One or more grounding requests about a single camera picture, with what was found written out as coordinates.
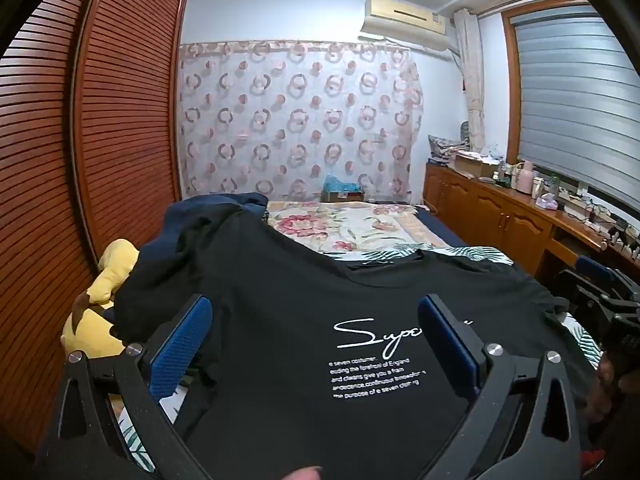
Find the brown louvred wooden wardrobe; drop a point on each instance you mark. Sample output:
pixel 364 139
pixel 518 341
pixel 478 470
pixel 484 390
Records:
pixel 125 110

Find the blue plastic bag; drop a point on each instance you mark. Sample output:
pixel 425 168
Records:
pixel 342 184

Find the beige wall air conditioner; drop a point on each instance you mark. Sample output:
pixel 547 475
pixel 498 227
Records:
pixel 400 22

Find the person's right hand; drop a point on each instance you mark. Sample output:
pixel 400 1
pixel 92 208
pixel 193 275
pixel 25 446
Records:
pixel 600 385

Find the open cardboard box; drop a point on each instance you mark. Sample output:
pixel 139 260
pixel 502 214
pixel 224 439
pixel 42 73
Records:
pixel 475 166

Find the navy bed sheet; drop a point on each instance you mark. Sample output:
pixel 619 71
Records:
pixel 440 227

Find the grey window blind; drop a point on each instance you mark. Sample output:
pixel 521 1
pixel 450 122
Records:
pixel 575 100

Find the black printed T-shirt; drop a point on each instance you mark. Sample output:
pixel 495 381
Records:
pixel 300 285

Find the navy folded blanket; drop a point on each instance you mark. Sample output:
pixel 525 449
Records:
pixel 185 215

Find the pink thermos jug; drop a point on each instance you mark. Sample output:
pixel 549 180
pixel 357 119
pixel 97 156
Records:
pixel 524 177

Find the floral blanket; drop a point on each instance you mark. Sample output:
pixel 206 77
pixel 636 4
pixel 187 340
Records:
pixel 350 225

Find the beige window curtain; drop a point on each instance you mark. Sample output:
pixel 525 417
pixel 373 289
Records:
pixel 472 85

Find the yellow plush toy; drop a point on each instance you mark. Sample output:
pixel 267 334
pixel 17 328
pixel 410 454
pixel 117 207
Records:
pixel 115 265

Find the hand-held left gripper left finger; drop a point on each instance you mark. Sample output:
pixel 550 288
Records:
pixel 182 345

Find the person's left hand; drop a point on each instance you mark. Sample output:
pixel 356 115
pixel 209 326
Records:
pixel 302 474

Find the purple tissue pack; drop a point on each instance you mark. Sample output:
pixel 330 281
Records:
pixel 546 201

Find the palm leaf print sheet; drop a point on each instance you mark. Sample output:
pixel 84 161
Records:
pixel 480 255

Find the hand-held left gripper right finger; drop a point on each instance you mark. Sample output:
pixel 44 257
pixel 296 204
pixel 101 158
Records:
pixel 442 345

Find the sheer circle-pattern curtain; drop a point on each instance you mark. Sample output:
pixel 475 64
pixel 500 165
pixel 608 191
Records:
pixel 300 110

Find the long wooden cabinet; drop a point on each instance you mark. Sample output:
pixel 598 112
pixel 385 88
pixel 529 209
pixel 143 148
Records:
pixel 480 210

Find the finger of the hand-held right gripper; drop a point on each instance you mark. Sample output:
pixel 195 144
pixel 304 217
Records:
pixel 575 292
pixel 595 266

